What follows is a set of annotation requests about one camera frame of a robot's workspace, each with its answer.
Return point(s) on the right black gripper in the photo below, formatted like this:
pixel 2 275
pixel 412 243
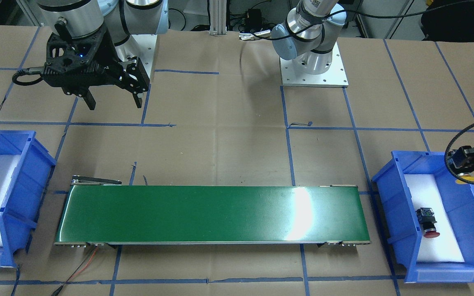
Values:
pixel 107 54

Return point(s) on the red push button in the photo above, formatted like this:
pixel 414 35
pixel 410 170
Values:
pixel 427 221

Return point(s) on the yellow push button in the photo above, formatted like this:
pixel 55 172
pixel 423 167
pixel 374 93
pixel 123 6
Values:
pixel 464 178

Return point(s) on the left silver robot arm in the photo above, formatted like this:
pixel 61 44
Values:
pixel 306 43

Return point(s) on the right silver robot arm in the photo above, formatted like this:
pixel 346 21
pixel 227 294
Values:
pixel 123 18

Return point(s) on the blue bin with buttons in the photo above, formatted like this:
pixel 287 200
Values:
pixel 404 228

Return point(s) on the white foam pad source bin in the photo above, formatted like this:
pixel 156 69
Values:
pixel 445 248

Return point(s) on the green conveyor belt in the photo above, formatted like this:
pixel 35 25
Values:
pixel 166 214

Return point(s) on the blue bin empty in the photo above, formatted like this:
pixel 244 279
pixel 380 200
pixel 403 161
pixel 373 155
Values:
pixel 25 166

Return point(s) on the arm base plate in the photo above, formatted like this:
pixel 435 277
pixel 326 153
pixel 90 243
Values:
pixel 314 70
pixel 142 46

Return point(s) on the aluminium frame post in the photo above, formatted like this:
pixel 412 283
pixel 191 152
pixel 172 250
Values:
pixel 218 17

